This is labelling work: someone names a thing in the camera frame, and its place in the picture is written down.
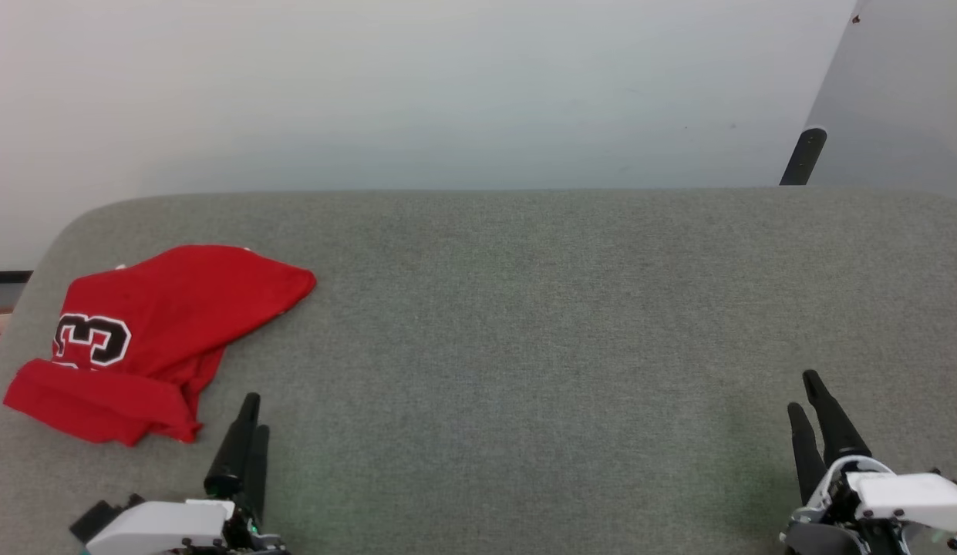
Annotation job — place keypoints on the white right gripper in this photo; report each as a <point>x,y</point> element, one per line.
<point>894,501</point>

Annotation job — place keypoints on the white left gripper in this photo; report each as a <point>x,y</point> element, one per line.
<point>162,528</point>

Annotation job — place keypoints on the red basketball jersey white sleeves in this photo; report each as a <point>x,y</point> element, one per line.
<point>177,308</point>

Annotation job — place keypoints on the black pole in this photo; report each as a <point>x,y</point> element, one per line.
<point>803,158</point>

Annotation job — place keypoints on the black baseboard strip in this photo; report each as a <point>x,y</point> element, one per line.
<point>6,277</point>

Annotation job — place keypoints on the white leaning panel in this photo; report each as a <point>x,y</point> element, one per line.
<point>902,92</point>

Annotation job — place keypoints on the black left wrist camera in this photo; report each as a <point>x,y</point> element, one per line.
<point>100,518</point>

